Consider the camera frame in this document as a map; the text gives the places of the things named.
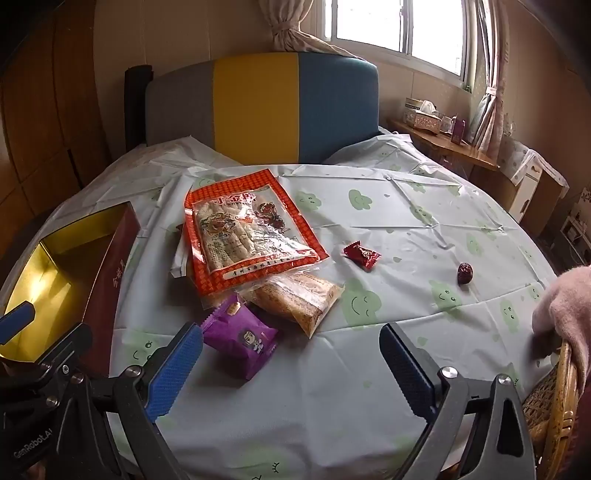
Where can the tied beige curtain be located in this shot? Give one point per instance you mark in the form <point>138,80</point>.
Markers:
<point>281,27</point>

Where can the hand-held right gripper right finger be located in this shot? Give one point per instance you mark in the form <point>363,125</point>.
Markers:
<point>406,374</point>

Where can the pink floral curtain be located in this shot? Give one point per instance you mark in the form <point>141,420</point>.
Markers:
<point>496,69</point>

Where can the dried red date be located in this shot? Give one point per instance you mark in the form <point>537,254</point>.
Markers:
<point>465,273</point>

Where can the wicker chair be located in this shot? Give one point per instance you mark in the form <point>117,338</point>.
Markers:
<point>563,415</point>

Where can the window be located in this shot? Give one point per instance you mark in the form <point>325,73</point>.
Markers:
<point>392,23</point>

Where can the red candy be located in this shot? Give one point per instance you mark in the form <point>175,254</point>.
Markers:
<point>362,256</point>

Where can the white labelled box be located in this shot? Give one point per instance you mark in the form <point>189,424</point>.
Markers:
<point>413,104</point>

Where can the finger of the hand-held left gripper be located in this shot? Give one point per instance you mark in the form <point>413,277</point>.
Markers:
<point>69,344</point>
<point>16,321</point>

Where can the white pink snack packet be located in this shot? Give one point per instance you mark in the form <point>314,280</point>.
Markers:
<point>178,258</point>

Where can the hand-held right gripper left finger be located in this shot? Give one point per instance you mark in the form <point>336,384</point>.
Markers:
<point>175,369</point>

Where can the white spotted cloth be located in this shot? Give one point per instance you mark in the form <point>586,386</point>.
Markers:
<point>521,152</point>

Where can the orange-red clear snack bag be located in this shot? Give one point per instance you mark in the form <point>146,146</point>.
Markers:
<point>240,230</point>

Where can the small purple box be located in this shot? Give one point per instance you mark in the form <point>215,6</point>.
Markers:
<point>459,131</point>

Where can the cluttered white shelf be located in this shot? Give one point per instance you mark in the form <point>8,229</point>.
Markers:
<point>575,226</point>

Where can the purple snack packet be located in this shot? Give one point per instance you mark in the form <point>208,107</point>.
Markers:
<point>240,337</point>

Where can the cloud print plastic sheet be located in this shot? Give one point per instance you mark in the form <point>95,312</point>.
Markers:
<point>323,392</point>

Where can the wooden side desk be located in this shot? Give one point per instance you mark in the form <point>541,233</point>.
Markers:
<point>443,143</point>

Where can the dark red gold-lined gift box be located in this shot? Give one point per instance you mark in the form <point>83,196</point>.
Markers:
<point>60,258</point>

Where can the pink fleece garment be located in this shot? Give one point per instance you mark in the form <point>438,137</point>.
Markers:
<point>568,304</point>

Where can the patterned tissue box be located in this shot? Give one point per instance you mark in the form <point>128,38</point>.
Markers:
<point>425,122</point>

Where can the white cabinet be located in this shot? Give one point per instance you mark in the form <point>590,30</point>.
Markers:
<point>526,194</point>

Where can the grey yellow blue headboard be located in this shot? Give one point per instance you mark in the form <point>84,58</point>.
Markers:
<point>258,106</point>

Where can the clear bag of brown crisps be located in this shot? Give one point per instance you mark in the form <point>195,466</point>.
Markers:
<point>295,300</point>

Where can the wooden wardrobe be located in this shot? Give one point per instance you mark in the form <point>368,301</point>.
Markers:
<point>46,92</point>

